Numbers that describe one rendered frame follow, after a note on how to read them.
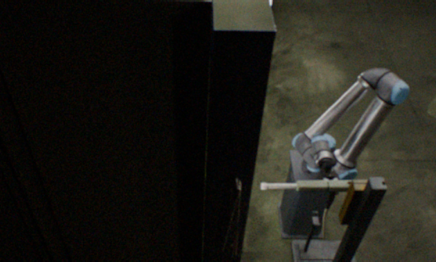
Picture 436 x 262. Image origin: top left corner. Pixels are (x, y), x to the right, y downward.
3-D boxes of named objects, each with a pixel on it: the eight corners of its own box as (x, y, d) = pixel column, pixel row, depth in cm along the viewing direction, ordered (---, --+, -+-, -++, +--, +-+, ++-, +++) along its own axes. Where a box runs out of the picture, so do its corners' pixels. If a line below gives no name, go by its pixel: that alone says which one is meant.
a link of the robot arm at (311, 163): (313, 156, 284) (318, 142, 275) (326, 170, 278) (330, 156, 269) (301, 161, 281) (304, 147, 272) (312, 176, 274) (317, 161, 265)
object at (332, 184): (349, 203, 257) (359, 177, 240) (351, 211, 254) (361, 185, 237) (258, 203, 256) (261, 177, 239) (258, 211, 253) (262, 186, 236)
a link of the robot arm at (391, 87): (332, 167, 309) (398, 70, 266) (350, 187, 299) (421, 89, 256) (315, 170, 300) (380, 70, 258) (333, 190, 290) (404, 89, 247)
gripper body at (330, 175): (334, 186, 254) (329, 168, 262) (337, 176, 247) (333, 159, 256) (319, 186, 253) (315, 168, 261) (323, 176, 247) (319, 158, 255)
